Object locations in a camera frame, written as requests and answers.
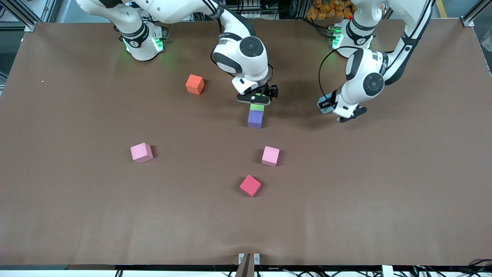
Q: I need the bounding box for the bag of oranges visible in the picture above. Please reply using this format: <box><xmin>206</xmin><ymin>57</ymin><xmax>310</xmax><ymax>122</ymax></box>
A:
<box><xmin>306</xmin><ymin>0</ymin><xmax>355</xmax><ymax>20</ymax></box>

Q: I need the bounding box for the light pink foam cube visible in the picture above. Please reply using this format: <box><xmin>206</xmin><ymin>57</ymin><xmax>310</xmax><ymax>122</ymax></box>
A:
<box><xmin>261</xmin><ymin>146</ymin><xmax>280</xmax><ymax>167</ymax></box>
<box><xmin>130</xmin><ymin>142</ymin><xmax>154</xmax><ymax>164</ymax></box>

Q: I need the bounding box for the black silver electronics unit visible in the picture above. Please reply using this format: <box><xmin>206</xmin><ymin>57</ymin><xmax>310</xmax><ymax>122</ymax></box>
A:
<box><xmin>234</xmin><ymin>0</ymin><xmax>279</xmax><ymax>20</ymax></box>

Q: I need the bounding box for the red foam cube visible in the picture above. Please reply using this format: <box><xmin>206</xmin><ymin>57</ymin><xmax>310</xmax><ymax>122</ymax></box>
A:
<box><xmin>239</xmin><ymin>175</ymin><xmax>261</xmax><ymax>197</ymax></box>

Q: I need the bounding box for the brown table cover sheet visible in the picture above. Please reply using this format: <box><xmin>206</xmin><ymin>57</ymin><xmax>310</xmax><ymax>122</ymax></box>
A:
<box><xmin>0</xmin><ymin>17</ymin><xmax>492</xmax><ymax>267</ymax></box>

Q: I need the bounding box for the metal bracket with post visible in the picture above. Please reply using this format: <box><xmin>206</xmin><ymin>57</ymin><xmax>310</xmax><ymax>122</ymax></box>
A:
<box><xmin>238</xmin><ymin>253</ymin><xmax>260</xmax><ymax>277</ymax></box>

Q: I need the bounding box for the aluminium frame profile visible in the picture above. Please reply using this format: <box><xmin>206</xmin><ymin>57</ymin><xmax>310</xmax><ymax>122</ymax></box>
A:
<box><xmin>460</xmin><ymin>0</ymin><xmax>492</xmax><ymax>27</ymax></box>
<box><xmin>0</xmin><ymin>0</ymin><xmax>39</xmax><ymax>32</ymax></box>

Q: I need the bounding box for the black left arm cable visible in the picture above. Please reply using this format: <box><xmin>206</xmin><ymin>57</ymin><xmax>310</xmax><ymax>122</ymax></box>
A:
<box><xmin>318</xmin><ymin>46</ymin><xmax>392</xmax><ymax>104</ymax></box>

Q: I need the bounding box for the purple foam cube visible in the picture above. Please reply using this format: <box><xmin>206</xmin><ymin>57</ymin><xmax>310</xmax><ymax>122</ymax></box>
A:
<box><xmin>248</xmin><ymin>110</ymin><xmax>264</xmax><ymax>129</ymax></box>

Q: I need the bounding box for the blue foam cube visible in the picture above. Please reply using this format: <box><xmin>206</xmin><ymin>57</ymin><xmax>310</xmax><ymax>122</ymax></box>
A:
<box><xmin>317</xmin><ymin>95</ymin><xmax>336</xmax><ymax>115</ymax></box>

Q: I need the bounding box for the orange foam cube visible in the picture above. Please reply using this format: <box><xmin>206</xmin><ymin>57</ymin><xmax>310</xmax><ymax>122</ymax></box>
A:
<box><xmin>185</xmin><ymin>74</ymin><xmax>205</xmax><ymax>95</ymax></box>

